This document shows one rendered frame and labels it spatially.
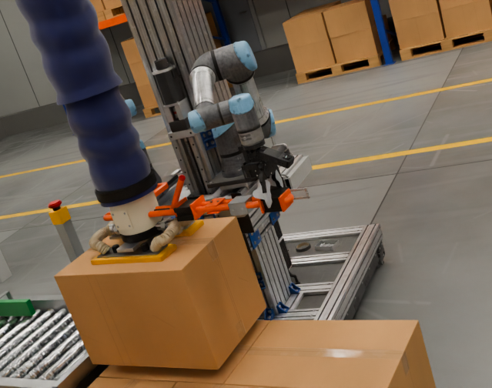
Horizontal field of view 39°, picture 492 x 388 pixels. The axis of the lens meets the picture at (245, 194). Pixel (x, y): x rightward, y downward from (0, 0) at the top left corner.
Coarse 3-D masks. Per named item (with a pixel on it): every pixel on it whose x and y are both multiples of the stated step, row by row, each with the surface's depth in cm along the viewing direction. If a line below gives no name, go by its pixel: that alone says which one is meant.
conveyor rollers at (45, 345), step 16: (0, 320) 359; (16, 320) 355; (32, 320) 352; (48, 320) 340; (64, 320) 335; (0, 336) 345; (16, 336) 334; (32, 336) 330; (48, 336) 325; (64, 336) 322; (80, 336) 318; (0, 352) 324; (16, 352) 320; (32, 352) 317; (48, 352) 313; (64, 352) 309; (80, 352) 305; (0, 368) 312; (16, 368) 308; (32, 368) 305; (48, 368) 300; (64, 368) 296
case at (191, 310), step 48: (192, 240) 251; (240, 240) 262; (96, 288) 253; (144, 288) 241; (192, 288) 234; (240, 288) 259; (96, 336) 265; (144, 336) 252; (192, 336) 241; (240, 336) 256
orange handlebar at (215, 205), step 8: (160, 184) 281; (160, 192) 275; (216, 200) 239; (224, 200) 238; (256, 200) 230; (288, 200) 221; (160, 208) 253; (200, 208) 238; (208, 208) 237; (216, 208) 235; (224, 208) 233; (248, 208) 229; (104, 216) 263; (152, 216) 251
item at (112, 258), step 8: (112, 248) 256; (144, 248) 248; (168, 248) 246; (176, 248) 249; (96, 256) 261; (104, 256) 257; (112, 256) 255; (120, 256) 253; (128, 256) 251; (136, 256) 248; (144, 256) 246; (152, 256) 243; (160, 256) 241; (96, 264) 259
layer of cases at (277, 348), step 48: (288, 336) 259; (336, 336) 249; (384, 336) 240; (96, 384) 270; (144, 384) 259; (192, 384) 249; (240, 384) 240; (288, 384) 231; (336, 384) 223; (384, 384) 216; (432, 384) 249
